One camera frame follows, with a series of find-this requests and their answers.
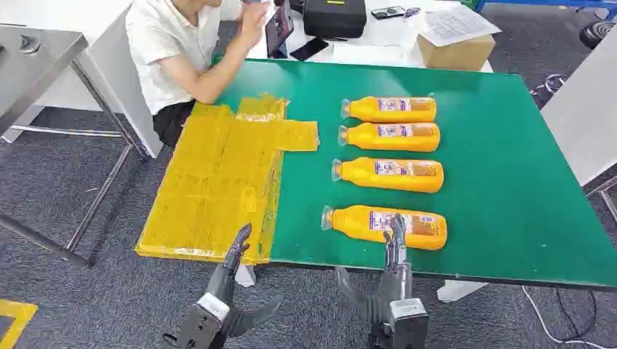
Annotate white table leg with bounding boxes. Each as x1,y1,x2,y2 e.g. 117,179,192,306
234,263,258,289
437,279,489,304

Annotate person's right hand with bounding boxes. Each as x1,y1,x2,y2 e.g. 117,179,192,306
238,0,270,47

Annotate white floor cable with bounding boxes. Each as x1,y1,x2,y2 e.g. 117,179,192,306
521,286,609,349

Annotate green table mat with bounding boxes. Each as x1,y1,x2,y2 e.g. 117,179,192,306
212,58,617,291

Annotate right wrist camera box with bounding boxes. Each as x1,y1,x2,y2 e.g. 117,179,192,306
386,297,431,349

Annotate tangled cables on floor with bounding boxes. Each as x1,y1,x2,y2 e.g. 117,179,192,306
529,73,570,98

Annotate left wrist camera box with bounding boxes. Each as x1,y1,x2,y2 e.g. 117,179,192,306
175,292,231,349

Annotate black carrying case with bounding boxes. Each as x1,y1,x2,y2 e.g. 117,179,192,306
302,0,367,40

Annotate grey table with steel leg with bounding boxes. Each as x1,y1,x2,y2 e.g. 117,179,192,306
539,28,617,223

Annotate black smartphone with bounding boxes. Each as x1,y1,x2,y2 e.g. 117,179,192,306
290,37,330,62

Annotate black floor cable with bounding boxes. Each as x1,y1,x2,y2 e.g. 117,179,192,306
556,288,599,344

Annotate brown cardboard box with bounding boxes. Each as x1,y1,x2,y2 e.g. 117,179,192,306
416,32,497,73

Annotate printed paper sheet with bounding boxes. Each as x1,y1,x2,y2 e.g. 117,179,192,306
418,4,503,48

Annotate small grey metal part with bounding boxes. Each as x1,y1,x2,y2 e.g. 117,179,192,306
19,34,42,55

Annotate steel bench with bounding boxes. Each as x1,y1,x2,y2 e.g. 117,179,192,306
0,25,148,269

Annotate blue metal frame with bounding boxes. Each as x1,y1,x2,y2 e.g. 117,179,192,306
474,0,617,21

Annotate tablet on blue stand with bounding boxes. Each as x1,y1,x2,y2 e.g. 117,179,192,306
264,0,295,60

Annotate yellow floor tape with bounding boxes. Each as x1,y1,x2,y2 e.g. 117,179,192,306
0,299,39,349

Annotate yellow sheet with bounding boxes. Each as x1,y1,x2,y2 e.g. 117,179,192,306
135,94,321,266

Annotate black remote control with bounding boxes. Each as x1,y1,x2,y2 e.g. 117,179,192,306
370,5,407,20

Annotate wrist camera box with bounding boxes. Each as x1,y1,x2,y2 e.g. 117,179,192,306
386,297,431,349
175,292,231,349

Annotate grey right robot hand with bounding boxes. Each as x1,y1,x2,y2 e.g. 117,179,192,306
335,213,415,324

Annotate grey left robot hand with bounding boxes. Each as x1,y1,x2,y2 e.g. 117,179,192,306
205,222,284,339

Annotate black round disc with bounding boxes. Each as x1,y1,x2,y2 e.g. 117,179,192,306
578,20,617,50

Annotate orange drink bottle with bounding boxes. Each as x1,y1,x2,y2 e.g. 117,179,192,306
331,156,445,194
338,121,441,153
341,95,438,124
321,204,448,252

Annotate person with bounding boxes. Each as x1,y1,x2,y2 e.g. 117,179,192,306
125,0,271,149

